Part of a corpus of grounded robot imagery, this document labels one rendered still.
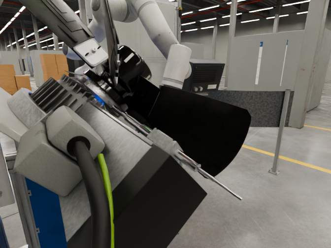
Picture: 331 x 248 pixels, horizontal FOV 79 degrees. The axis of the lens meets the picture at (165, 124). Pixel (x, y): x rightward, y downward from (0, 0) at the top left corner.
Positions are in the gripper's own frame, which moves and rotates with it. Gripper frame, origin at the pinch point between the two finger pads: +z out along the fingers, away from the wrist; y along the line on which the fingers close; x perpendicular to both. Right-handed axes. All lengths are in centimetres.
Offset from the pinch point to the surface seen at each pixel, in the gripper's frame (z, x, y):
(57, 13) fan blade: -23.9, -42.2, 7.7
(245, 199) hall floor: 61, 134, -32
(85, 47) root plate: -18.0, -35.1, 10.3
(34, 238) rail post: 69, -33, -31
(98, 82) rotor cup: -10.4, -32.2, 18.5
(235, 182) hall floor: 56, 148, -56
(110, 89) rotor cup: -9.6, -29.7, 19.7
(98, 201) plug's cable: -2, -39, 53
